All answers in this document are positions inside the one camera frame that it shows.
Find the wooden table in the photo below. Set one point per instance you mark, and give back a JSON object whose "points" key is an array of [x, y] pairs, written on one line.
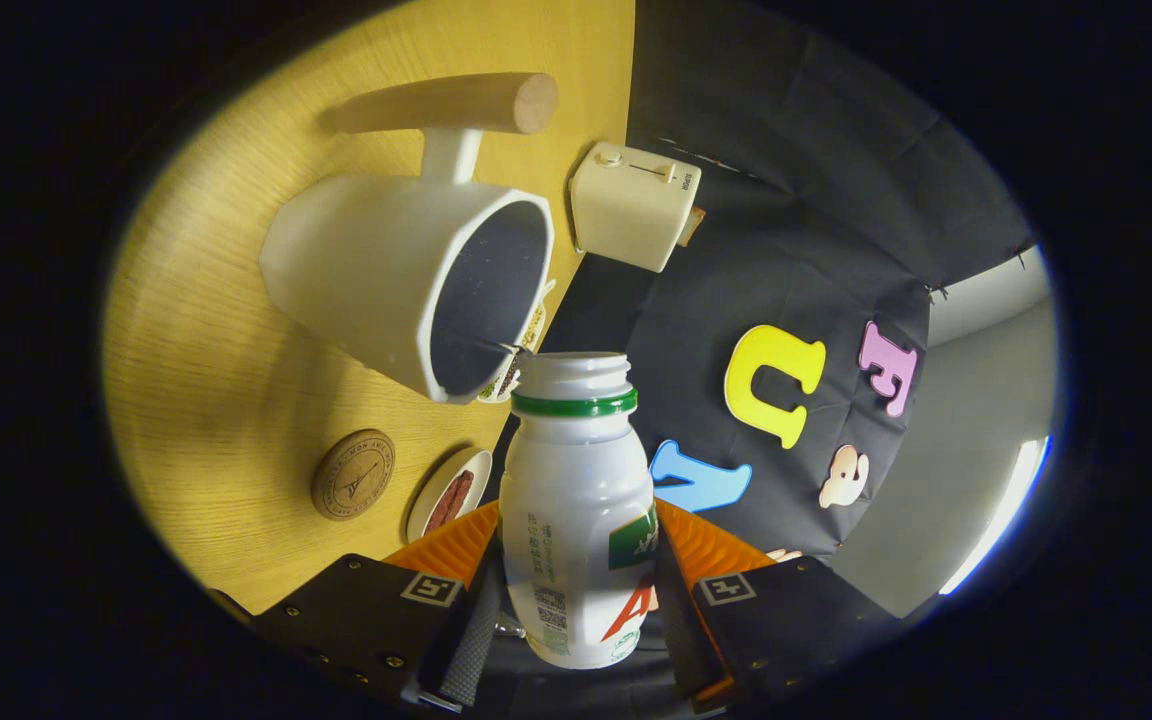
{"points": [[196, 400]]}

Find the cream toaster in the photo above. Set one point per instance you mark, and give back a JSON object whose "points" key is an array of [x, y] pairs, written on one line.
{"points": [[631, 205]]}

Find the round wooden coaster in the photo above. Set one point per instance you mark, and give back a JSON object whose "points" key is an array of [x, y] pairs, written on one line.
{"points": [[353, 475]]}

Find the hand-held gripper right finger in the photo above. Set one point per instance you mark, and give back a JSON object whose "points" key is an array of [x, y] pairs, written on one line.
{"points": [[681, 630]]}

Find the toast slice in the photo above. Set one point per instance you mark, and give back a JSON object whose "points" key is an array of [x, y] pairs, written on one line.
{"points": [[692, 226]]}

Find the white round plate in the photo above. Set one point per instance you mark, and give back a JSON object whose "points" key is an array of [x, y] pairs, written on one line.
{"points": [[471, 470]]}

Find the white divided condiment dish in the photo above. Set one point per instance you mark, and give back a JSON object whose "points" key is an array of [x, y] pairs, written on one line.
{"points": [[506, 386]]}

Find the brown meat slice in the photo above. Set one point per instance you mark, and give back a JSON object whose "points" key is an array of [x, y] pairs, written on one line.
{"points": [[448, 502]]}

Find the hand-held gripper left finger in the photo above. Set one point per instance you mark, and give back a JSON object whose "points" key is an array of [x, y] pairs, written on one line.
{"points": [[471, 640]]}

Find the white juice bottle green label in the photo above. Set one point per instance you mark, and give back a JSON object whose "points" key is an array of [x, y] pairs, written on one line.
{"points": [[566, 500]]}

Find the black backdrop cloth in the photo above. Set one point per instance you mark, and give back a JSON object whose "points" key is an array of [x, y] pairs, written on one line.
{"points": [[786, 200]]}

